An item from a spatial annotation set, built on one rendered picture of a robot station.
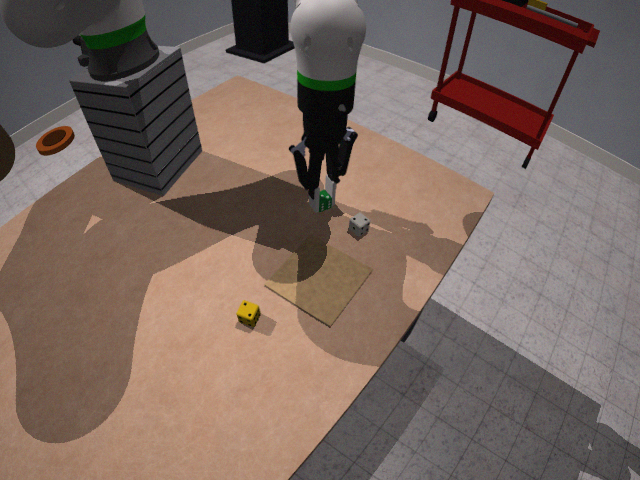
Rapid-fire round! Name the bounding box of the tan flat mat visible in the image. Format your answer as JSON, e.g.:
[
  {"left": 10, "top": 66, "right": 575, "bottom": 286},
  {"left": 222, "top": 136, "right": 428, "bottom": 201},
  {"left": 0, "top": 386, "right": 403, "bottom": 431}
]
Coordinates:
[{"left": 264, "top": 234, "right": 373, "bottom": 327}]

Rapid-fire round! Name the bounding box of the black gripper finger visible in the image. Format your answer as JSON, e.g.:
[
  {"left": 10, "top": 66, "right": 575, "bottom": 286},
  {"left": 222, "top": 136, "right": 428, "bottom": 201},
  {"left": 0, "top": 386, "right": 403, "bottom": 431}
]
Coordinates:
[
  {"left": 325, "top": 127, "right": 358, "bottom": 206},
  {"left": 289, "top": 137, "right": 327, "bottom": 213}
]

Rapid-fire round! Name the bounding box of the yellow die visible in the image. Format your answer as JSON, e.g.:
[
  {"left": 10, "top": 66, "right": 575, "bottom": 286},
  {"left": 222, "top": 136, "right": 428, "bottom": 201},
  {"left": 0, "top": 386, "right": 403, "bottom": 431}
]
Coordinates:
[{"left": 236, "top": 300, "right": 261, "bottom": 327}]

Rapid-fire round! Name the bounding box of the green die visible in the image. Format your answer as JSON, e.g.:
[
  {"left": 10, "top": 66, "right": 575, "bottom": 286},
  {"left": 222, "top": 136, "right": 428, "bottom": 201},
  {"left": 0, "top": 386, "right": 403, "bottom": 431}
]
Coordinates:
[{"left": 319, "top": 190, "right": 332, "bottom": 212}]

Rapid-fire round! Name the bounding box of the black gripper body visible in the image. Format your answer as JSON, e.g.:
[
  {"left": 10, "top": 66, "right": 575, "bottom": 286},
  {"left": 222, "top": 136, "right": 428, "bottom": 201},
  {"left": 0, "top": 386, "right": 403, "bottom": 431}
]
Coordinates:
[{"left": 301, "top": 113, "right": 348, "bottom": 155}]

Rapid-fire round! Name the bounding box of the grey die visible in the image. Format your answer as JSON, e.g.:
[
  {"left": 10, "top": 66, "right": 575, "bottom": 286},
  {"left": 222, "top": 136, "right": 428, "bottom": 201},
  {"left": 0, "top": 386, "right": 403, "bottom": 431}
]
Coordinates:
[{"left": 349, "top": 212, "right": 370, "bottom": 237}]

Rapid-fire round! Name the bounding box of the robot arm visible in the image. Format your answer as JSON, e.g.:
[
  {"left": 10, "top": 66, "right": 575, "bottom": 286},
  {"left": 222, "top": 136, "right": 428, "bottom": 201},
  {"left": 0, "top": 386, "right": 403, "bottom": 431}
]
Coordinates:
[{"left": 0, "top": 0, "right": 366, "bottom": 120}]

